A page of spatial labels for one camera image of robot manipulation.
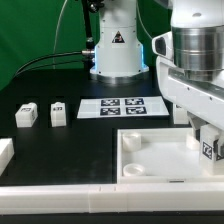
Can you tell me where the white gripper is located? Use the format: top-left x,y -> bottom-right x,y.
156,56 -> 224,161

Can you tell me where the white square tabletop part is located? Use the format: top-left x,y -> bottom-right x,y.
117,128 -> 224,184

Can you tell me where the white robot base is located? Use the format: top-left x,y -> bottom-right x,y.
90,0 -> 149,85

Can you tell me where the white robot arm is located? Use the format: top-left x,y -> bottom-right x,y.
152,0 -> 224,161

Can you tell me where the white marker sheet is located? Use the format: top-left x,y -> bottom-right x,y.
77,96 -> 169,119

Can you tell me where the white front obstacle wall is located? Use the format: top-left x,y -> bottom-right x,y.
0,182 -> 224,215

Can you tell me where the white obstacle wall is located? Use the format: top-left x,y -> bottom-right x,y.
0,182 -> 224,215
0,138 -> 14,176

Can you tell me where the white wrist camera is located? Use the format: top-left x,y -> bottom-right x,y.
152,31 -> 174,61

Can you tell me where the black cable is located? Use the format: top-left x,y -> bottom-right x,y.
13,50 -> 98,78

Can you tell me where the grey cable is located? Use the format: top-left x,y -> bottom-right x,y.
53,0 -> 71,70

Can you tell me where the white left obstacle wall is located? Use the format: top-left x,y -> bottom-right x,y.
0,138 -> 14,176

